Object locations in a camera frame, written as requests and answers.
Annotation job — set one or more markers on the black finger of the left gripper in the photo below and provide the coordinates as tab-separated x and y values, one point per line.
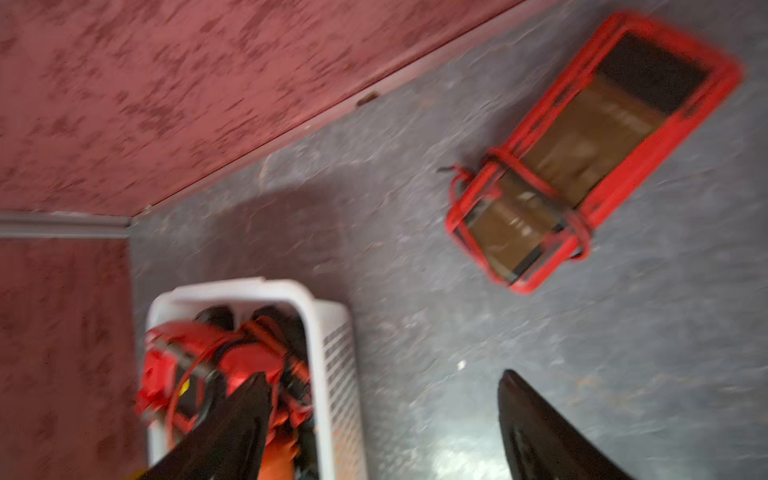
229	444

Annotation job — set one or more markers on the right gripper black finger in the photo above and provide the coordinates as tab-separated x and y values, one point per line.
539	443

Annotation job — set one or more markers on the red clamp meter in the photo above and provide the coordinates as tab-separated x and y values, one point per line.
191	367

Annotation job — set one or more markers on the white plastic perforated basket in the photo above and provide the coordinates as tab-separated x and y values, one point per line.
330	341

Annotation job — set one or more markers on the dark red multimeter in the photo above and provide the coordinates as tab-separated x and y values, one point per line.
626	101

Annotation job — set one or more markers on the orange long multimeter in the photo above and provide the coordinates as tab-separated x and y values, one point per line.
278	459

